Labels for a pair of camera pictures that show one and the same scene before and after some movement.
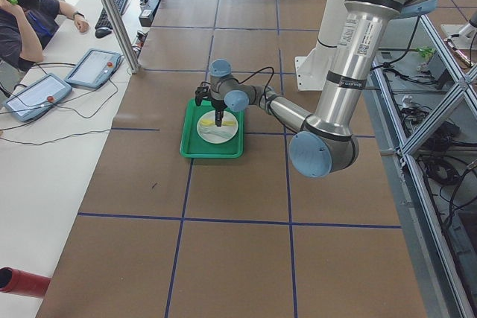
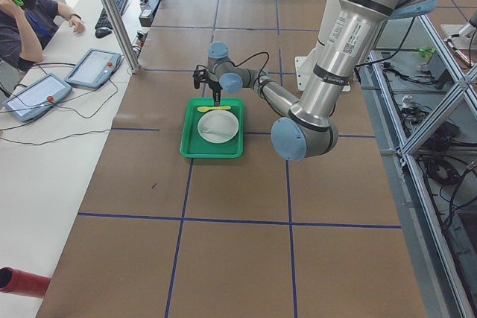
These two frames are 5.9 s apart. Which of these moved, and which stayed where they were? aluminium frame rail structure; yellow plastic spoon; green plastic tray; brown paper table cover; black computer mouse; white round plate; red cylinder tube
Moved: yellow plastic spoon
Stayed: brown paper table cover; white round plate; red cylinder tube; aluminium frame rail structure; green plastic tray; black computer mouse
